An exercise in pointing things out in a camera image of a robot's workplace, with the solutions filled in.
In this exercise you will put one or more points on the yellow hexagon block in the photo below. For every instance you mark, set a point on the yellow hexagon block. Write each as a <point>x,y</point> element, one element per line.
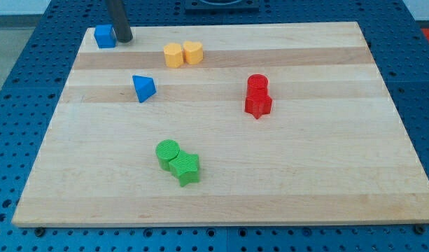
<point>173,55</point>

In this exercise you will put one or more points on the green star block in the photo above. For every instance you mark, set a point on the green star block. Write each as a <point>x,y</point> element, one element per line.
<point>185,167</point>

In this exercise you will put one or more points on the red star block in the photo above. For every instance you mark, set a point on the red star block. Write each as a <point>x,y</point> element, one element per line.
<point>258,105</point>

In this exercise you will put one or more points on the blue triangle block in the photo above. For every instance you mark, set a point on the blue triangle block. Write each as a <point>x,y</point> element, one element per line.
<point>144,87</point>

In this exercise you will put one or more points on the yellow heart block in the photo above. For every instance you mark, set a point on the yellow heart block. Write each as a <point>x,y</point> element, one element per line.
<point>193,52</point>

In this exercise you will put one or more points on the wooden board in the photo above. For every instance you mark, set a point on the wooden board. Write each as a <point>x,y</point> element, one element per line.
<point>333,150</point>

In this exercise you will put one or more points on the green cylinder block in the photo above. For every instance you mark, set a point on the green cylinder block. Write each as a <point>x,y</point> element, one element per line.
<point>166,151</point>

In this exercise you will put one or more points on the red cylinder block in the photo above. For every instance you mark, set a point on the red cylinder block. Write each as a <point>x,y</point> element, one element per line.
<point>257,84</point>

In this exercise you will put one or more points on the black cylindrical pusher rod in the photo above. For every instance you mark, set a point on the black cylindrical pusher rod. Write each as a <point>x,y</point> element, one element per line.
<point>118,15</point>

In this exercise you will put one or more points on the blue cube block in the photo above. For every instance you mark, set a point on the blue cube block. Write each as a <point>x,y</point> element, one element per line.
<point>105,36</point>

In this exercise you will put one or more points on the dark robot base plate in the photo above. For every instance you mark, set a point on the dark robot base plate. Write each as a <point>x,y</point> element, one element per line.
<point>195,6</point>

